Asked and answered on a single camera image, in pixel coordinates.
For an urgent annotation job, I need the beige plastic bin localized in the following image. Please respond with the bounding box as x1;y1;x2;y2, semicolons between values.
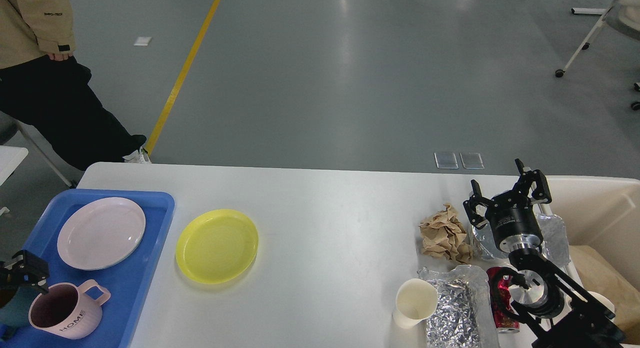
548;175;640;290

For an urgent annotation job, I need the yellow plastic plate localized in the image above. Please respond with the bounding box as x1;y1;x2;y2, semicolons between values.
174;209;259;285

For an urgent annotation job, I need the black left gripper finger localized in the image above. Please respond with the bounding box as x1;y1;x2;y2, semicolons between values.
0;249;50;294

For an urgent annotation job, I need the brown paper in bin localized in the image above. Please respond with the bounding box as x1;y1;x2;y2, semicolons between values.
569;245;640;345

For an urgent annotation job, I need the person in black trousers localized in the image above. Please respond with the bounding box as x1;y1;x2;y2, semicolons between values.
0;0;150;171

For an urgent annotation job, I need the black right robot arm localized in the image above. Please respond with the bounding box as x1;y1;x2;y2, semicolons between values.
462;159;626;348

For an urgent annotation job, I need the pink plate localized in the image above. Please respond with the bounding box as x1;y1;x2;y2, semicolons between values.
57;197;147;271

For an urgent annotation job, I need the crumpled brown paper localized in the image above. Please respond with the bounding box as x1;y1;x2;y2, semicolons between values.
419;203;473;265

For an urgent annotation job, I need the floor plate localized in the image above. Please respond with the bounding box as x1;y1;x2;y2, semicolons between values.
434;151;459;170
460;152;485;170

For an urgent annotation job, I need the left floor plate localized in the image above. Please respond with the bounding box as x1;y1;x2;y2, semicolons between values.
434;151;459;170

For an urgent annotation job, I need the crumpled foil front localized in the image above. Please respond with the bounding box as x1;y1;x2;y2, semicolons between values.
417;264;499;348

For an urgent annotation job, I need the pink HOME mug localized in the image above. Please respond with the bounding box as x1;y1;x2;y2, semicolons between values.
28;279;112;340

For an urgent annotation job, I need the white side table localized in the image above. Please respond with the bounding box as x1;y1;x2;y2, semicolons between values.
0;145;29;186

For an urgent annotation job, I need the right floor plate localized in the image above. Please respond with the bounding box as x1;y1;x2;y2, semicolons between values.
460;152;485;170

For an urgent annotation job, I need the crushed red can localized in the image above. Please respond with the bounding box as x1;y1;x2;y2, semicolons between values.
486;266;520;334

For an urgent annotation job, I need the teal cup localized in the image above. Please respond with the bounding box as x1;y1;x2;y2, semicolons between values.
0;287;39;328

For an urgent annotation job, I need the white paper cup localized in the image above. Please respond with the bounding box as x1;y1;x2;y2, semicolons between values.
391;278;439;329

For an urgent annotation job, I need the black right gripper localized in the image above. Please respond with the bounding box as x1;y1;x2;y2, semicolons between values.
462;158;553;253

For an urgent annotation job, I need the crumpled foil under gripper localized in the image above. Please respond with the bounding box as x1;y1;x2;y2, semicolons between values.
470;213;570;268

